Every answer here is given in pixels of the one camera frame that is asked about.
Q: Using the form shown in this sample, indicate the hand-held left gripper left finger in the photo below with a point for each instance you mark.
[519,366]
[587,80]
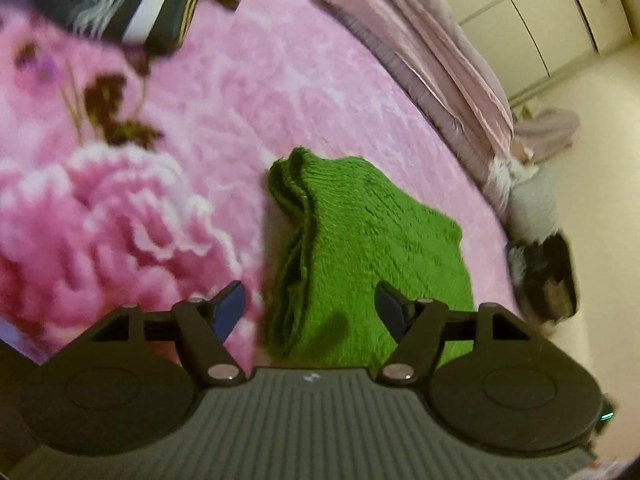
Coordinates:
[227,310]

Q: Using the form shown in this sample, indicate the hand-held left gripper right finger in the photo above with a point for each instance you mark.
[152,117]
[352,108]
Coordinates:
[392,310]

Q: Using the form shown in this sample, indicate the green knitted sweater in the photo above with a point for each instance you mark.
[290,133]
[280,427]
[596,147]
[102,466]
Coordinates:
[370,250]

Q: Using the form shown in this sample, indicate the white fluffy cloth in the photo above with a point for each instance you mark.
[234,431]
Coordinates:
[530,200]

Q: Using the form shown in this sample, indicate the pink floral blanket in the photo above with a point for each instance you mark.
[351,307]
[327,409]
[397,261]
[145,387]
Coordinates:
[250,90]

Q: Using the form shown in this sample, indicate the pale mauve cloth heap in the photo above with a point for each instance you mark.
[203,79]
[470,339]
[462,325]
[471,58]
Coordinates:
[547,132]

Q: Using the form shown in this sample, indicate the pale pink quilt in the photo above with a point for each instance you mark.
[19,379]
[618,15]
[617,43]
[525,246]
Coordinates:
[425,60]

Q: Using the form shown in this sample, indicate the dark striped garment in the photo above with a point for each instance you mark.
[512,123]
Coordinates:
[125,0]

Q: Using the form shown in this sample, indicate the white wardrobe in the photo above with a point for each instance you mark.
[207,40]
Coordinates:
[525,10]

